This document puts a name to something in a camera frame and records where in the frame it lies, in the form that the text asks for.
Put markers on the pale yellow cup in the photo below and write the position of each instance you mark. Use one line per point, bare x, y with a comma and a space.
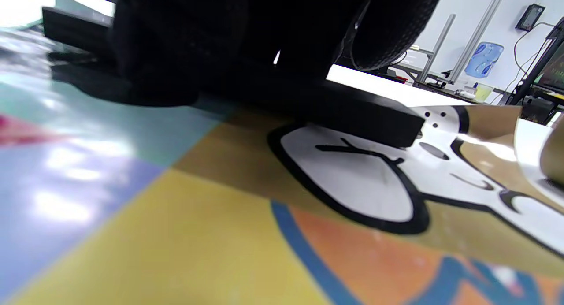
484, 92

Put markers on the blue wall picture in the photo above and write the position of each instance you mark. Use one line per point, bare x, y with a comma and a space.
484, 60

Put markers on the black monitor on stand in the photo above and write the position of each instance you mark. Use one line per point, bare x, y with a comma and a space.
542, 76

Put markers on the black bar weight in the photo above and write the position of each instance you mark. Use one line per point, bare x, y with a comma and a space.
365, 115

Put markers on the person's right hand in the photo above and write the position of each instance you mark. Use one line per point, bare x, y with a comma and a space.
264, 23

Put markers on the colourful cartoon panel poster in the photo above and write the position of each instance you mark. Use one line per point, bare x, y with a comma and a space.
176, 217

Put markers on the black wall device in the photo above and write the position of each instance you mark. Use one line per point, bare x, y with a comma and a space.
530, 17

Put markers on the grey metal post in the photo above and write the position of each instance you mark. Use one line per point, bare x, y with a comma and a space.
478, 31
436, 49

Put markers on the brown cardboard mailing tube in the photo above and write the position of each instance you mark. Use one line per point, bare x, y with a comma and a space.
554, 150

